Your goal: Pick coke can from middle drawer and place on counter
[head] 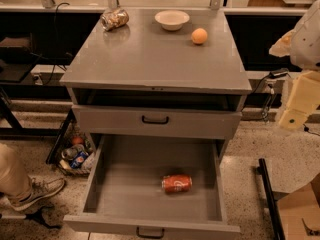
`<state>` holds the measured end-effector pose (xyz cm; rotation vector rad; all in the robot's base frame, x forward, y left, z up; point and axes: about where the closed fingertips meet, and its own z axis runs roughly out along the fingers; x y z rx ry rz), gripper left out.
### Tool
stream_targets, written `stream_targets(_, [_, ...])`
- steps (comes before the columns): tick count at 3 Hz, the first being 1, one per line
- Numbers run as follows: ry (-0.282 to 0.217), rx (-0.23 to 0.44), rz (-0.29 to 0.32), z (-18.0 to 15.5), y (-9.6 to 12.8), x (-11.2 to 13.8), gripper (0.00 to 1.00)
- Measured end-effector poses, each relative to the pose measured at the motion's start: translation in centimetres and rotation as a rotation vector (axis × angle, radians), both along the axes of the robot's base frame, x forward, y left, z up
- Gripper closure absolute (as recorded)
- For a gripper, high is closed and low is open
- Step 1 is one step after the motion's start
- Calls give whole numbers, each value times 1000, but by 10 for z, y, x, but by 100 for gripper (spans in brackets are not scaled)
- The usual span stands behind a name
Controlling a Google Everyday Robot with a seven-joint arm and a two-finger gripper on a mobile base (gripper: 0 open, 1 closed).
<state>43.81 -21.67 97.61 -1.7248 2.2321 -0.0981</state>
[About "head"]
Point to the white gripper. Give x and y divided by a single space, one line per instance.
307 45

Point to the red coke can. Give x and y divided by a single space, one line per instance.
176 183

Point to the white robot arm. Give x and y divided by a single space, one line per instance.
302 45

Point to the grey drawer cabinet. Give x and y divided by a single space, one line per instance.
141 65

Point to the open grey middle drawer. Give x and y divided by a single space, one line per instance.
124 193

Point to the closed grey top drawer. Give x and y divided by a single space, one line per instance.
157 122

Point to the blue soda can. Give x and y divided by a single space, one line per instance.
78 160

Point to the orange fruit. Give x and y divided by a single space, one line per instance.
199 36

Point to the cardboard box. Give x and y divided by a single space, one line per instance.
300 212

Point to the white ceramic bowl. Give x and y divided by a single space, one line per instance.
172 20

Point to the crumpled snack bag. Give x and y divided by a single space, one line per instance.
114 19

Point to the grey sneaker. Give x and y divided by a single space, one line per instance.
39 191

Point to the black power adapter with cable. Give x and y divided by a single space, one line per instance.
272 75

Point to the black metal frame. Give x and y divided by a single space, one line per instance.
271 201

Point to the wire basket of items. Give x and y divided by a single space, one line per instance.
73 142

